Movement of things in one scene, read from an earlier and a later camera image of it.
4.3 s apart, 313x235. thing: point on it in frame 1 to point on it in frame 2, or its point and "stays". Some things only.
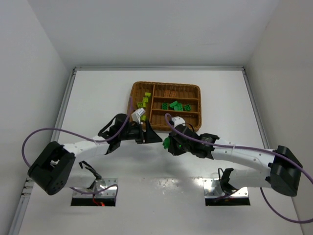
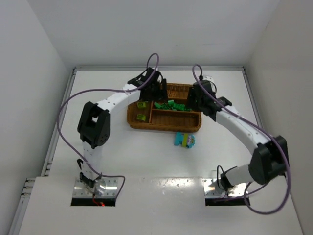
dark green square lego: [165, 105] stays
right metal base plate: [212, 189] stays
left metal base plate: [99, 184] stays
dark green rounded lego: [166, 143] to [159, 105]
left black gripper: [142, 134] to [151, 93]
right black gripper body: [171, 144] to [196, 98]
